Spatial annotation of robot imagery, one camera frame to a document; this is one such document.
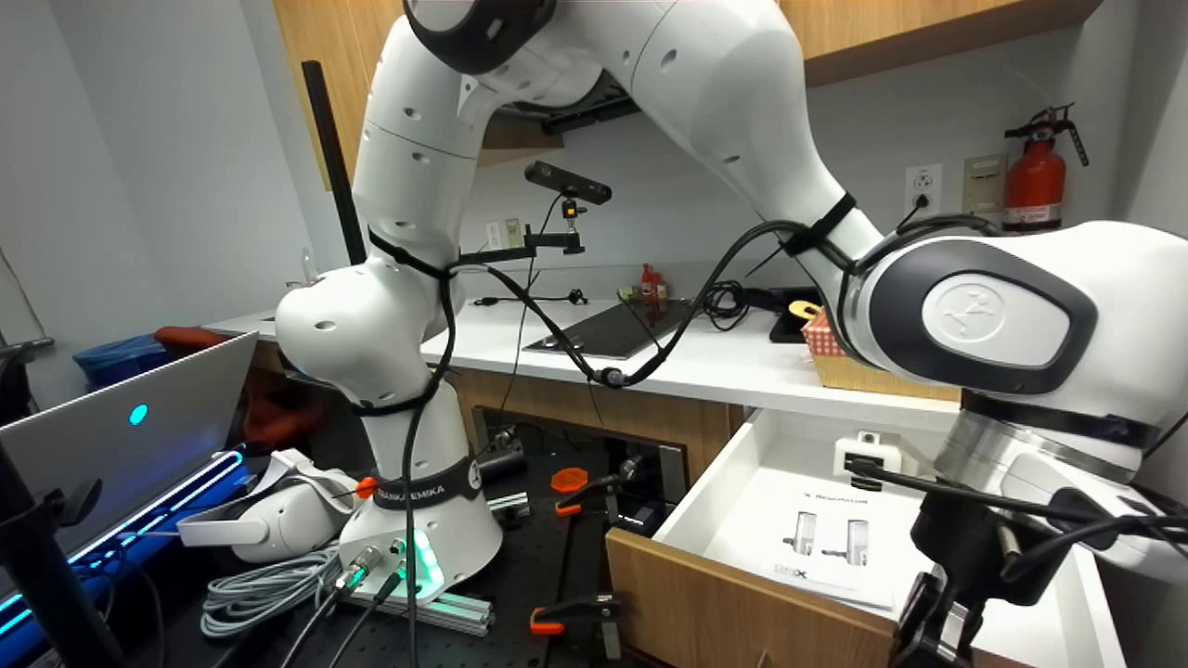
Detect orange black clamp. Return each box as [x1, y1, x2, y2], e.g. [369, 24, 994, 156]
[543, 463, 625, 528]
[524, 589, 629, 663]

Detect wooden front white drawer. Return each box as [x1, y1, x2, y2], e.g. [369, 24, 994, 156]
[602, 406, 1132, 668]

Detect red fire extinguisher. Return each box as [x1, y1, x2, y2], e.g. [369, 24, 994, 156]
[994, 99, 1094, 236]

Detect blue box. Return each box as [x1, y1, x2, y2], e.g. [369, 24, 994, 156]
[72, 329, 176, 395]

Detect black flat tablet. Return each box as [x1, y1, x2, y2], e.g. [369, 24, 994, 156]
[524, 296, 697, 363]

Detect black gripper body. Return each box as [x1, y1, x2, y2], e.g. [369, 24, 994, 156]
[910, 491, 1035, 613]

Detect silver laptop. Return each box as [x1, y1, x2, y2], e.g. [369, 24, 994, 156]
[0, 328, 265, 668]

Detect printed paper sheet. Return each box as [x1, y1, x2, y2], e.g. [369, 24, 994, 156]
[709, 463, 949, 622]

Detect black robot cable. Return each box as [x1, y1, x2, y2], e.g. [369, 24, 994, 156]
[474, 215, 878, 399]

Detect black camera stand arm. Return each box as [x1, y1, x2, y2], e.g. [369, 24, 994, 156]
[449, 194, 589, 274]

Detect red checkered basket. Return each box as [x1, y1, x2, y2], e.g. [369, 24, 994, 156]
[800, 300, 964, 407]

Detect black stereo camera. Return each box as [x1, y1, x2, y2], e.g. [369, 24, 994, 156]
[520, 156, 618, 213]

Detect small red bottle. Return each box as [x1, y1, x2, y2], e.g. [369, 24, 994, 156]
[631, 261, 672, 318]

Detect white VR headset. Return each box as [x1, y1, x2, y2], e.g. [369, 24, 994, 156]
[176, 446, 364, 569]

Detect white wall outlet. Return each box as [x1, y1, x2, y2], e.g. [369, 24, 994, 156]
[902, 161, 948, 215]

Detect black upright pole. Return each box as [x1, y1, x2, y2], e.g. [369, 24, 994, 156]
[297, 56, 373, 272]

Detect wooden wall cabinet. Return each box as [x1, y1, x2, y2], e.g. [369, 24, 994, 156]
[272, 0, 1108, 183]

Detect wooden base cabinet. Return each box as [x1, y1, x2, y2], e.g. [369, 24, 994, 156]
[444, 368, 753, 491]

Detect coiled white cable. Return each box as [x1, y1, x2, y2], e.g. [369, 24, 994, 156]
[193, 547, 364, 641]

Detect black tripod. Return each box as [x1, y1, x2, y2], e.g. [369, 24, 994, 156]
[0, 443, 131, 668]

